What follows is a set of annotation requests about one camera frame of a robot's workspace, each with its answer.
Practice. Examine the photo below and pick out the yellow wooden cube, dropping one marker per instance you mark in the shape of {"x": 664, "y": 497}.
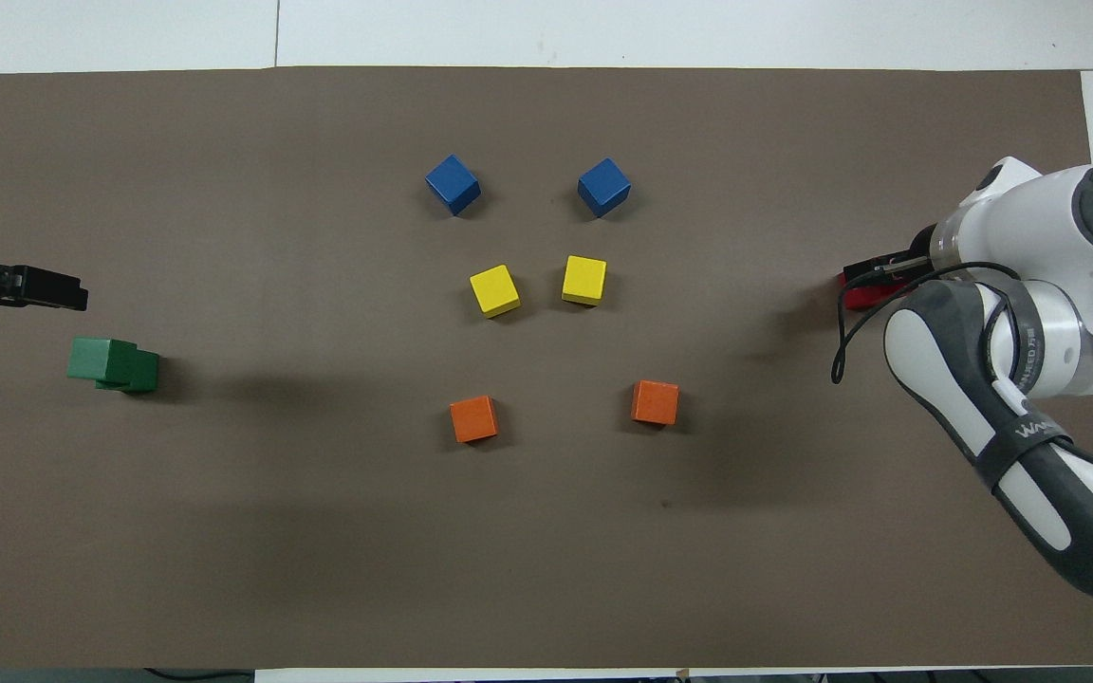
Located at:
{"x": 494, "y": 289}
{"x": 584, "y": 279}

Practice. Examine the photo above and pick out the green wooden cube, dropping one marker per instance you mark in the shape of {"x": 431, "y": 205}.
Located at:
{"x": 96, "y": 359}
{"x": 144, "y": 375}

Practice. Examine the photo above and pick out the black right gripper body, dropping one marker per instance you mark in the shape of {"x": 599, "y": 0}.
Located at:
{"x": 923, "y": 251}

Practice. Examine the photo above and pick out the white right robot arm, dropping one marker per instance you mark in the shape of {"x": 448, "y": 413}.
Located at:
{"x": 1059, "y": 285}

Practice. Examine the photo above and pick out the brown paper table mat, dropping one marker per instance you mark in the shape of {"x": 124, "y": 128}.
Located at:
{"x": 546, "y": 531}

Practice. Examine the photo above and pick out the blue wooden cube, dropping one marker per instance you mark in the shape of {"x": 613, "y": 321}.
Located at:
{"x": 603, "y": 186}
{"x": 453, "y": 184}

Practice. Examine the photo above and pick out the orange wooden cube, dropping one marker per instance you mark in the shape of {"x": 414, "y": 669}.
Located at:
{"x": 473, "y": 418}
{"x": 655, "y": 402}

